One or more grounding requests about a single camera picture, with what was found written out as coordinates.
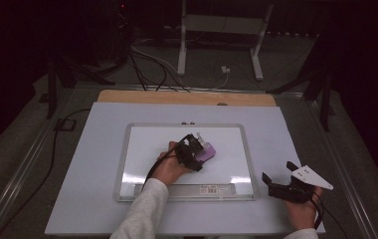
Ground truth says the grey metal stand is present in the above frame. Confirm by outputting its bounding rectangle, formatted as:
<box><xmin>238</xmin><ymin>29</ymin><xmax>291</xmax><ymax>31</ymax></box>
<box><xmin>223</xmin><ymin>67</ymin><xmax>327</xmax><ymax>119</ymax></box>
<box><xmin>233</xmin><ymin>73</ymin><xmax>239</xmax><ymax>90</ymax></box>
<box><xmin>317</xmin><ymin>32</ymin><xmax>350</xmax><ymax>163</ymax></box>
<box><xmin>176</xmin><ymin>0</ymin><xmax>275</xmax><ymax>82</ymax></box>

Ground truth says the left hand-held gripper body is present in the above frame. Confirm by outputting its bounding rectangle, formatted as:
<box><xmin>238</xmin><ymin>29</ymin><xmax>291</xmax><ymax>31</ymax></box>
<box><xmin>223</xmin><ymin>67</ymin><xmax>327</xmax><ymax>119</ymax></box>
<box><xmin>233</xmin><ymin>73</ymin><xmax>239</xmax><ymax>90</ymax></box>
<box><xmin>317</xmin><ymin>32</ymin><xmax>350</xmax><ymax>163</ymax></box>
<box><xmin>175</xmin><ymin>132</ymin><xmax>211</xmax><ymax>172</ymax></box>

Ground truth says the silver framed whiteboard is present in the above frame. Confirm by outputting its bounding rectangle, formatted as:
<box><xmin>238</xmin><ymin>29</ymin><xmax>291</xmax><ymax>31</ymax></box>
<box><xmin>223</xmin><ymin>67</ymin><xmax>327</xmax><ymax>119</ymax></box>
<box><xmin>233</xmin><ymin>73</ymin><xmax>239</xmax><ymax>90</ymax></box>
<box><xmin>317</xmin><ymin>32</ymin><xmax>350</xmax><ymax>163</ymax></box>
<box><xmin>112</xmin><ymin>122</ymin><xmax>260</xmax><ymax>203</ymax></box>

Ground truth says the black floor box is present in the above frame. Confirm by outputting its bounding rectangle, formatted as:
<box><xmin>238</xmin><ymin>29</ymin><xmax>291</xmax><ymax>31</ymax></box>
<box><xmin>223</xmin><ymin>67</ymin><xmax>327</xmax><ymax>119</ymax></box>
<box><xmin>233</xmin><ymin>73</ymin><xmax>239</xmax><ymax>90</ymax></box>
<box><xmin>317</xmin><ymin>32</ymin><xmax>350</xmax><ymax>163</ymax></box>
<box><xmin>55</xmin><ymin>118</ymin><xmax>78</xmax><ymax>131</ymax></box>

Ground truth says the black tripod stand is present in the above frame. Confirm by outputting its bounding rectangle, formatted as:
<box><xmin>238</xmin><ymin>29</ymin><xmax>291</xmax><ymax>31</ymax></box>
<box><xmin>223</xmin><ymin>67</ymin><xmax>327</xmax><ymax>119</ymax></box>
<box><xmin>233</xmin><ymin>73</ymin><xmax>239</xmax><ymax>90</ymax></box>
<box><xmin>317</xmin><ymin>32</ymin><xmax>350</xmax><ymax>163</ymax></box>
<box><xmin>266</xmin><ymin>64</ymin><xmax>336</xmax><ymax>132</ymax></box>

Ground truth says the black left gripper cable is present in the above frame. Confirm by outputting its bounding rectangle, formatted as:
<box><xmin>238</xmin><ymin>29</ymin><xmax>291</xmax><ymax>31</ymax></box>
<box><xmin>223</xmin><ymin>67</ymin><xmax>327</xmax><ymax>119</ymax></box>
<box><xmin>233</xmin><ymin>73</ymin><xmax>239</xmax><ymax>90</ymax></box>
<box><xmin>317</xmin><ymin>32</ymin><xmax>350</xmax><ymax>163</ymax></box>
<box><xmin>141</xmin><ymin>133</ymin><xmax>193</xmax><ymax>192</ymax></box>

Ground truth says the person's left hand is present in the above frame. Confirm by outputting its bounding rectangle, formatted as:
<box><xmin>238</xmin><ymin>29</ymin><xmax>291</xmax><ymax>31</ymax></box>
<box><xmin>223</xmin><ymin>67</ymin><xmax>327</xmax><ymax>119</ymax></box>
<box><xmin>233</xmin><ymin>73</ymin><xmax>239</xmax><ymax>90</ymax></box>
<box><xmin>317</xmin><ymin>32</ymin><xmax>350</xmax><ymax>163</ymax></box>
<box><xmin>153</xmin><ymin>140</ymin><xmax>195</xmax><ymax>186</ymax></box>

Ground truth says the person's right hand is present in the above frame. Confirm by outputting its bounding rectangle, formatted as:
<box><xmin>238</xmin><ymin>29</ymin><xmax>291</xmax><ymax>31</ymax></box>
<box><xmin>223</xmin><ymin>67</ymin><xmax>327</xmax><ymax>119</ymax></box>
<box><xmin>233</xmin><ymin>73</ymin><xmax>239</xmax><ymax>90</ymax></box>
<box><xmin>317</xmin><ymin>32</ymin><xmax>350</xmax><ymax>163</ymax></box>
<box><xmin>283</xmin><ymin>186</ymin><xmax>324</xmax><ymax>231</ymax></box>

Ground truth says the purple whiteboard eraser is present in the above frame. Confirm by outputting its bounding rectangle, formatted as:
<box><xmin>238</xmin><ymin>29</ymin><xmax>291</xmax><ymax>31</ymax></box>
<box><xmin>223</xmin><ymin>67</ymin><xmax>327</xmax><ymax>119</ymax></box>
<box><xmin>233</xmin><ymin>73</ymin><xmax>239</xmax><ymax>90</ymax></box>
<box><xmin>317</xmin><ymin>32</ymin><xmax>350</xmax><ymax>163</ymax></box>
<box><xmin>195</xmin><ymin>142</ymin><xmax>217</xmax><ymax>163</ymax></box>

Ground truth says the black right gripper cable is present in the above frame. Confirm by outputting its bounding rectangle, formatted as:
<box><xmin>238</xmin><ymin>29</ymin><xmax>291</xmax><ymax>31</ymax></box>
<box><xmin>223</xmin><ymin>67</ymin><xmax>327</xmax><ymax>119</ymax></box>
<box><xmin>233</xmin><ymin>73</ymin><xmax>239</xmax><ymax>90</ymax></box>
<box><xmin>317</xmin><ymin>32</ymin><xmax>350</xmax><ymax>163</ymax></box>
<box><xmin>311</xmin><ymin>189</ymin><xmax>349</xmax><ymax>239</ymax></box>

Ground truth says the white cable with plug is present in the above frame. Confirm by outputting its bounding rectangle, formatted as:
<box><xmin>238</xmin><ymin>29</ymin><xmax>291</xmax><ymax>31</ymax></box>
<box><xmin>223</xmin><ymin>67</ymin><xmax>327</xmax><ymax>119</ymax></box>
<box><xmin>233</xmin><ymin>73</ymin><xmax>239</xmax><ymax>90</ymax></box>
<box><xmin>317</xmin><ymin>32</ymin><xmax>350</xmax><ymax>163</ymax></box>
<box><xmin>190</xmin><ymin>65</ymin><xmax>232</xmax><ymax>92</ymax></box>

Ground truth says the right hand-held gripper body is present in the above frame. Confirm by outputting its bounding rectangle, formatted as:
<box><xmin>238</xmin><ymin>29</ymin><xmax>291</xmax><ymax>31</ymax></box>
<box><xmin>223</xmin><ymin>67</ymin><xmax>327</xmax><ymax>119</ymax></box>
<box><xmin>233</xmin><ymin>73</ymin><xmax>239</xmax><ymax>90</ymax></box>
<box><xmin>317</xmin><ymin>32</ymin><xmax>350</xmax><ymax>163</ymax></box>
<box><xmin>268</xmin><ymin>164</ymin><xmax>334</xmax><ymax>204</ymax></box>

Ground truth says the metal floor rail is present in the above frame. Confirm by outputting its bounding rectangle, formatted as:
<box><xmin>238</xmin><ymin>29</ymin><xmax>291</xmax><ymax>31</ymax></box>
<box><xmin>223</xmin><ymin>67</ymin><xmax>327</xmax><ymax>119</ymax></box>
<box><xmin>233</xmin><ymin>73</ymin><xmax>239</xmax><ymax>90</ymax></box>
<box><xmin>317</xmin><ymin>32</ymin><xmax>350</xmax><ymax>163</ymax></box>
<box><xmin>0</xmin><ymin>89</ymin><xmax>76</xmax><ymax>239</ymax></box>
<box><xmin>307</xmin><ymin>98</ymin><xmax>378</xmax><ymax>239</ymax></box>

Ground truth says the dark device with red light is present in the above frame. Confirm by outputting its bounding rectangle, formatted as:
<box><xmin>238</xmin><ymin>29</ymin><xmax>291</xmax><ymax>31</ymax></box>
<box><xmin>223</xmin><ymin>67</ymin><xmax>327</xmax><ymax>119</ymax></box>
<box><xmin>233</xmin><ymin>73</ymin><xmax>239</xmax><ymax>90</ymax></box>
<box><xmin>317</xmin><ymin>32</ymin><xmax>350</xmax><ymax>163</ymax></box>
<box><xmin>110</xmin><ymin>0</ymin><xmax>135</xmax><ymax>64</ymax></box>

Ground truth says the black floor cable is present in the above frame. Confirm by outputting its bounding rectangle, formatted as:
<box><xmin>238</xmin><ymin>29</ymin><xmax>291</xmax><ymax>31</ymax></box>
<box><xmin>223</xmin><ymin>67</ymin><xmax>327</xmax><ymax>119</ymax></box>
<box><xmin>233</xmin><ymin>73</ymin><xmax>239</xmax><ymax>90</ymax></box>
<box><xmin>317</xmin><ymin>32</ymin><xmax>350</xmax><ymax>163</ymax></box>
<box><xmin>128</xmin><ymin>43</ymin><xmax>191</xmax><ymax>94</ymax></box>
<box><xmin>0</xmin><ymin>108</ymin><xmax>92</xmax><ymax>239</ymax></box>

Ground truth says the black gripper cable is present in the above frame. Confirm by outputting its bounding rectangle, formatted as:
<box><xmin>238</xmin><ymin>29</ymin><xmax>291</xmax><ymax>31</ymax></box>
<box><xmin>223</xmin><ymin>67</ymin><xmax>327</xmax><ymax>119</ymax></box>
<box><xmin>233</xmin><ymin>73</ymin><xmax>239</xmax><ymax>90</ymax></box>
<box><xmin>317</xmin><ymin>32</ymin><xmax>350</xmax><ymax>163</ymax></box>
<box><xmin>311</xmin><ymin>189</ymin><xmax>349</xmax><ymax>239</ymax></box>
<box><xmin>141</xmin><ymin>133</ymin><xmax>193</xmax><ymax>192</ymax></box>

